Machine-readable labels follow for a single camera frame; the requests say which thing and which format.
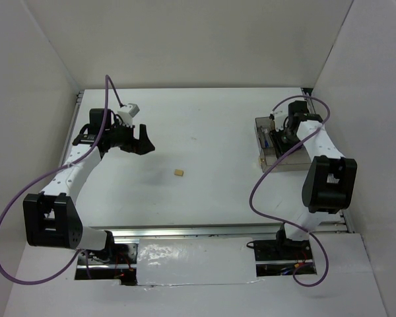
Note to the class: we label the aluminium front rail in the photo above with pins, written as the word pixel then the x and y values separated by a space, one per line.
pixel 184 231

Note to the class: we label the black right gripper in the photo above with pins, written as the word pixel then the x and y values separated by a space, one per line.
pixel 280 148

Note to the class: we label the yellow eraser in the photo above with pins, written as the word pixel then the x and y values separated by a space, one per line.
pixel 178 172

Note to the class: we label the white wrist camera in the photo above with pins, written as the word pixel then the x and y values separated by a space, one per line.
pixel 278 119
pixel 126 114

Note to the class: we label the white foam cover panel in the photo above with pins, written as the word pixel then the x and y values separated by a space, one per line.
pixel 195 261

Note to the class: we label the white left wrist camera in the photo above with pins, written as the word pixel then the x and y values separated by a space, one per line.
pixel 126 114

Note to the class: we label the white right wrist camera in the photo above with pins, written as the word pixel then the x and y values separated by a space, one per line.
pixel 278 119

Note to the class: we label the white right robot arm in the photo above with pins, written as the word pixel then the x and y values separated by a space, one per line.
pixel 329 183

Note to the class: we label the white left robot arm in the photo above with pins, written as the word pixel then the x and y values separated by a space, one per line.
pixel 50 217

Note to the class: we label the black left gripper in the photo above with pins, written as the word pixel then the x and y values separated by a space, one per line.
pixel 143 145

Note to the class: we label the transparent compartment organizer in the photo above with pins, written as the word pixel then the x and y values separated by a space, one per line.
pixel 297 161

